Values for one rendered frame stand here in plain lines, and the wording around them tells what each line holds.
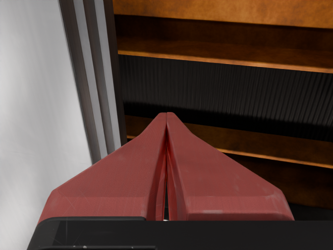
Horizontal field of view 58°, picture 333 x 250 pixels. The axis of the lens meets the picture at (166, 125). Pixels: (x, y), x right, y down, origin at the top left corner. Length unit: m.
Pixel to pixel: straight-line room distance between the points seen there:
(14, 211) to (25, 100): 0.17
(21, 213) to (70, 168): 0.12
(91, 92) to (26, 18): 0.07
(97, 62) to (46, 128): 0.07
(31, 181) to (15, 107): 0.09
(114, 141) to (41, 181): 0.08
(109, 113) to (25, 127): 0.07
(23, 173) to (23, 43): 0.14
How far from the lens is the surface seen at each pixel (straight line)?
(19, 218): 0.40
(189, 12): 0.38
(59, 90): 0.24
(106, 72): 0.26
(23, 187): 0.35
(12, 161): 0.33
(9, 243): 0.47
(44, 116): 0.26
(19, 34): 0.24
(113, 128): 0.28
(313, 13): 0.38
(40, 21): 0.22
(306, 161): 0.42
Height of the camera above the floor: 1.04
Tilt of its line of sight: 52 degrees down
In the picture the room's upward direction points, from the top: 157 degrees counter-clockwise
